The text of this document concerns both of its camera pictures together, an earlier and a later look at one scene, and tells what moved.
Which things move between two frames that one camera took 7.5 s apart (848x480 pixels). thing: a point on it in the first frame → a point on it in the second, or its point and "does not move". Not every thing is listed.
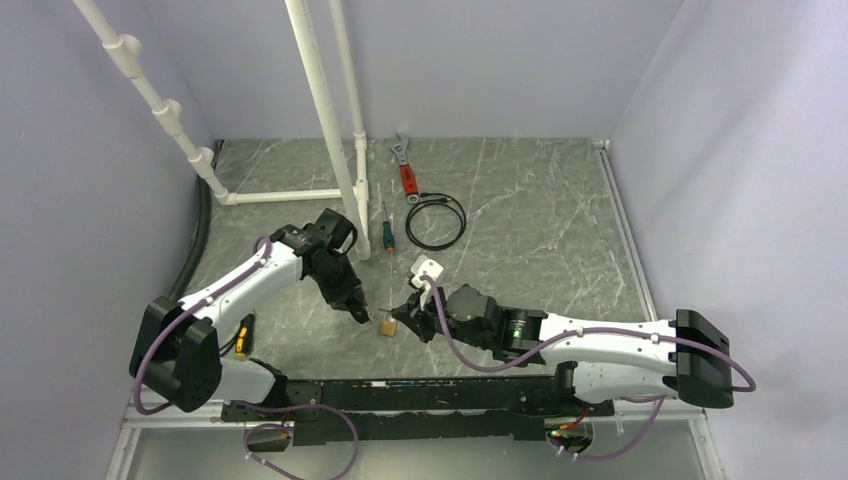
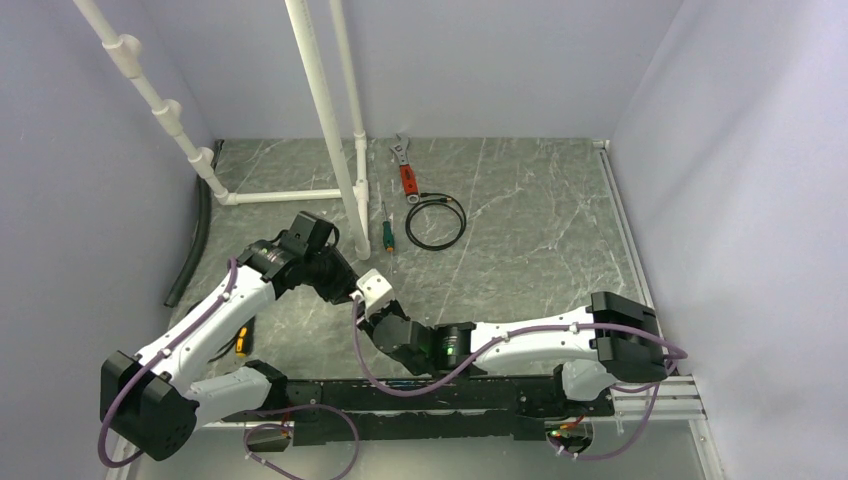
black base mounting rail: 442,409 does not move
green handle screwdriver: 387,233 does not move
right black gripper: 413,312 → 368,324
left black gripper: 351,286 does not move
